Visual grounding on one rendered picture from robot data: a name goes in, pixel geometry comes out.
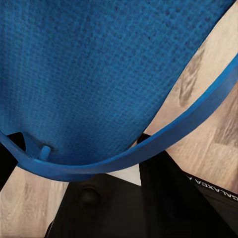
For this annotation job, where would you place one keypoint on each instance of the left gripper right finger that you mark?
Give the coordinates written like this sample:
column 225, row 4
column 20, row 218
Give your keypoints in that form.
column 174, row 207

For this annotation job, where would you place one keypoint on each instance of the sandal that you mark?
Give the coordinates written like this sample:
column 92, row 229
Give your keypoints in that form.
column 83, row 79

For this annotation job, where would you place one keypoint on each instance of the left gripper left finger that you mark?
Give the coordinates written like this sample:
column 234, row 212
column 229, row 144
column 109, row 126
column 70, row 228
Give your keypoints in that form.
column 7, row 160

